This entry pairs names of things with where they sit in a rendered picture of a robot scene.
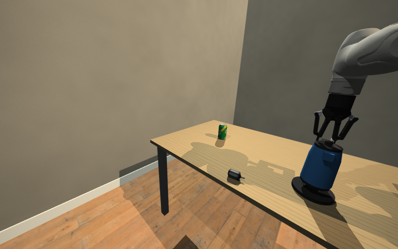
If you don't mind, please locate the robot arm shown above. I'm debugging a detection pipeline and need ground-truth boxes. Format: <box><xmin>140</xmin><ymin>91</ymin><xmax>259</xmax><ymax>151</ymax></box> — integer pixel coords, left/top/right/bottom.
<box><xmin>328</xmin><ymin>23</ymin><xmax>398</xmax><ymax>96</ymax></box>

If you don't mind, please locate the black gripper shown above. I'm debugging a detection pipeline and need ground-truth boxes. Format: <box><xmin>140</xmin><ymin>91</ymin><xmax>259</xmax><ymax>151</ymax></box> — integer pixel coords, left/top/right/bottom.
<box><xmin>313</xmin><ymin>94</ymin><xmax>359</xmax><ymax>144</ymax></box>

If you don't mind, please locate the green and yellow drink can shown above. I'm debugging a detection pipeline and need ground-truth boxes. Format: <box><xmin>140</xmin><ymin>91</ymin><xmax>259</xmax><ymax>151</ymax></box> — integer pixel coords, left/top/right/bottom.
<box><xmin>218</xmin><ymin>123</ymin><xmax>227</xmax><ymax>140</ymax></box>

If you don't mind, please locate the black round disc with center stud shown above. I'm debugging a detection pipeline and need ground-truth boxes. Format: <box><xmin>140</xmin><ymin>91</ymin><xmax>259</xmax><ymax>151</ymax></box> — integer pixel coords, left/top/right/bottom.
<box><xmin>291</xmin><ymin>176</ymin><xmax>335</xmax><ymax>205</ymax></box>

